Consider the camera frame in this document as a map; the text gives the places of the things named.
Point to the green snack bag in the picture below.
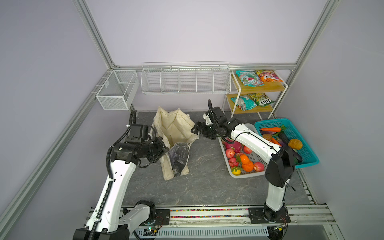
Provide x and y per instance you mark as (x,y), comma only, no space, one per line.
(261,99)

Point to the orange fruit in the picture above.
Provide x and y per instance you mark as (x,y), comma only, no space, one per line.
(244,159)
(249,167)

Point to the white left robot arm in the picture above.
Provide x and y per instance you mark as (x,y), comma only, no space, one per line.
(123,157)

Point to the teal snack bag top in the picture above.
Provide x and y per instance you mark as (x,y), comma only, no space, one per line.
(249,78)

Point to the orange carrot top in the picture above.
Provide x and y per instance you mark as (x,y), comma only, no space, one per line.
(274,129)

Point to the dark purple eggplant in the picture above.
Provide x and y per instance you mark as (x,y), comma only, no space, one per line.
(285,140)

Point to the teal plastic vegetable basket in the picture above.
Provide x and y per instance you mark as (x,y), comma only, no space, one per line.
(309,157)

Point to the white mesh box basket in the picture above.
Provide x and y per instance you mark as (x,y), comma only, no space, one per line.
(118,90)

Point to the white wire wall basket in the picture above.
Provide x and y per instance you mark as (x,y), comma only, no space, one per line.
(186,78)

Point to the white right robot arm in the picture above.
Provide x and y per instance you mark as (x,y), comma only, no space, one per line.
(280,160)

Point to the white plastic fruit basket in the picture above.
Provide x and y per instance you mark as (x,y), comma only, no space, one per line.
(251,153)

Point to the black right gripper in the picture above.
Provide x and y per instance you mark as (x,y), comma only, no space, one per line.
(203,126)

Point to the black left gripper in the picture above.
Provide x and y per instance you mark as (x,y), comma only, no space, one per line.
(162,149)

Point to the cream canvas grocery bag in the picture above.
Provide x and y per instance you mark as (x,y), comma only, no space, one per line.
(174,128)

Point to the pink dragon fruit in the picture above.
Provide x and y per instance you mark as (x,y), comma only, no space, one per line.
(236,146)

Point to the red apple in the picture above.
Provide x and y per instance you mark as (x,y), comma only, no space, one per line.
(230,153)
(247,150)

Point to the red apple in basket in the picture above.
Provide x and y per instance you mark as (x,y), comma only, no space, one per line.
(230,153)

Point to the teal snack bag lower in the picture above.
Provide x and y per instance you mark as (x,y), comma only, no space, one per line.
(244,103)

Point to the orange snack bag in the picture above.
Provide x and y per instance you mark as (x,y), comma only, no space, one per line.
(268,76)

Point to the brown potato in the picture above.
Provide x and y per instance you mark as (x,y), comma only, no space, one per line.
(295,144)

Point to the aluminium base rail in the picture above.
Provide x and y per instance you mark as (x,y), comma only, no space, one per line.
(230,221)

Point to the teal snack bag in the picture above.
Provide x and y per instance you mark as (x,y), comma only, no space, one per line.
(244,103)
(249,78)

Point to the two-tier wooden shelf rack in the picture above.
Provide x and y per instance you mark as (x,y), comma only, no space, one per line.
(274,90)

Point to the yellow lemon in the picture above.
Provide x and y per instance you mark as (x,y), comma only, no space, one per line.
(236,171)

